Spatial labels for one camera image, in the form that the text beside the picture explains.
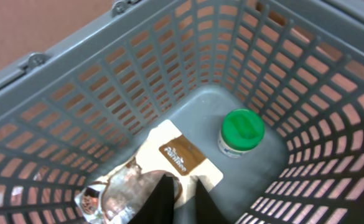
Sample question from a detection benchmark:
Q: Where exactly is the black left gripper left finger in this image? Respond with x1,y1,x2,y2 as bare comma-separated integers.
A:
129,175,174,224

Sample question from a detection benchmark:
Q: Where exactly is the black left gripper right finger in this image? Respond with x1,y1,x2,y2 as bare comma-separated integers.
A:
195,179,228,224

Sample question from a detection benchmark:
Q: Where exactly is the brown white snack pouch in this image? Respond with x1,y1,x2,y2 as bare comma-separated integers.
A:
75,119,223,223

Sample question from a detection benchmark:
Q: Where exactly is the green lid jar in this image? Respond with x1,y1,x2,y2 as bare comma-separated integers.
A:
217,109,265,158

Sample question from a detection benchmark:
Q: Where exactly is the grey plastic shopping basket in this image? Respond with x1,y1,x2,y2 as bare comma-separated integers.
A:
0,0,364,223

